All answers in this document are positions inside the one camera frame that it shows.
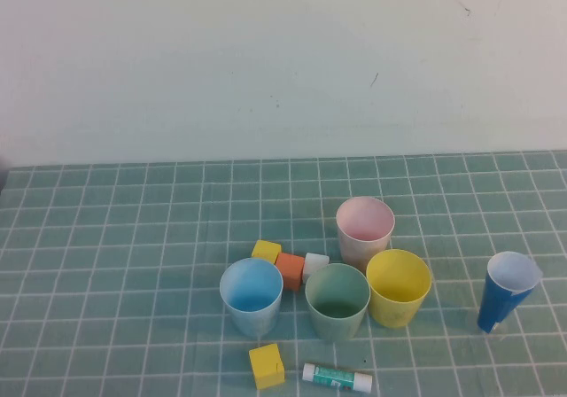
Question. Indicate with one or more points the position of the pink plastic cup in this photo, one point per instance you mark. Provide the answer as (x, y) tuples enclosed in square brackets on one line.
[(364, 220)]

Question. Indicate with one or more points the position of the light blue plastic cup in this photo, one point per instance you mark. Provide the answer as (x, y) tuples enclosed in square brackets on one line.
[(250, 290)]

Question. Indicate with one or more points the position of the yellow plastic cup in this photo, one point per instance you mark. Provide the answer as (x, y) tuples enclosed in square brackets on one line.
[(398, 282)]

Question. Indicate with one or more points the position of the yellow wooden cube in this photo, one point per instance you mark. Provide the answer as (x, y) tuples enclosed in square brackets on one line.
[(266, 248), (266, 366)]

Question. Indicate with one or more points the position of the white block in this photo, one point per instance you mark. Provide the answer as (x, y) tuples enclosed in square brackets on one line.
[(315, 262)]

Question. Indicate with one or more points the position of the orange wooden block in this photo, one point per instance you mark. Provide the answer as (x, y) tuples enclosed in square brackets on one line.
[(291, 268)]

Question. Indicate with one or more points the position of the green plastic cup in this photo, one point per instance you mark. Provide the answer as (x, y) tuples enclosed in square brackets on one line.
[(336, 295)]

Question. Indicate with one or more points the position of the white green glue stick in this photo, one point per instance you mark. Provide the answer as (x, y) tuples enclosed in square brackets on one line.
[(336, 376)]

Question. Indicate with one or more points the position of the green checked tablecloth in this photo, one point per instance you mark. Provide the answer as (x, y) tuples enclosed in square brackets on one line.
[(133, 326)]

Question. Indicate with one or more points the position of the dark blue paper cone cup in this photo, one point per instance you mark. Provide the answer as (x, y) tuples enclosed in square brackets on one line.
[(502, 299)]

